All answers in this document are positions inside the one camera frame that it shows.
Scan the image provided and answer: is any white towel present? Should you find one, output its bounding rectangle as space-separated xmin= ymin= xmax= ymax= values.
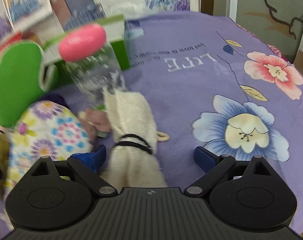
xmin=102 ymin=90 xmax=167 ymax=191

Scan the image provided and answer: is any small pink cloth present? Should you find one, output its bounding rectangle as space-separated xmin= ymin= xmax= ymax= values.
xmin=85 ymin=108 xmax=112 ymax=140

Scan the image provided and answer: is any floral patterned cloth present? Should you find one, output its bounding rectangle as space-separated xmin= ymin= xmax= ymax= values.
xmin=4 ymin=101 xmax=93 ymax=196

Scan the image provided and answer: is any purple floral bedsheet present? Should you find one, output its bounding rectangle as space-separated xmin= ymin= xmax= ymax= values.
xmin=0 ymin=11 xmax=303 ymax=239

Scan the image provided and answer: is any glass jar with pink lid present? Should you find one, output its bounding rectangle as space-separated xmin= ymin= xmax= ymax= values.
xmin=58 ymin=23 xmax=126 ymax=109

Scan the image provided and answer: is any green oven mitt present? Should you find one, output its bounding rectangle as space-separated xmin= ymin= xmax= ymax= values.
xmin=0 ymin=41 xmax=58 ymax=128

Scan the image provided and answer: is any green cardboard box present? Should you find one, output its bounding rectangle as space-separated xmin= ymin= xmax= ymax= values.
xmin=42 ymin=14 xmax=130 ymax=88

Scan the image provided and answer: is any bedding product card purple wardrobe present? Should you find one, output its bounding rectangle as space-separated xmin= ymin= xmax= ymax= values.
xmin=50 ymin=0 xmax=106 ymax=32

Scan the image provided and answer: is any bedding product card orange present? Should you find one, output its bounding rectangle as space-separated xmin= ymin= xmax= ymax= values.
xmin=5 ymin=0 xmax=53 ymax=31

